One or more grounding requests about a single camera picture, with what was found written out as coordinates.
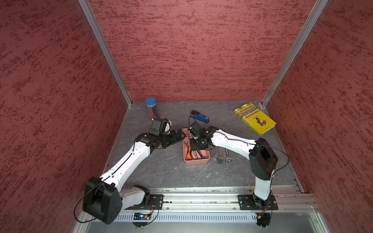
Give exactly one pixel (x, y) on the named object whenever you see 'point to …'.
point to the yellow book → (255, 118)
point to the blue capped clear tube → (150, 103)
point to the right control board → (263, 219)
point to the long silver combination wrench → (217, 153)
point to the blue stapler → (195, 114)
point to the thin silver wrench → (228, 156)
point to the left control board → (140, 220)
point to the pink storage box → (193, 157)
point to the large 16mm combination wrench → (202, 157)
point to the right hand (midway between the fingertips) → (194, 149)
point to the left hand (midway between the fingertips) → (179, 141)
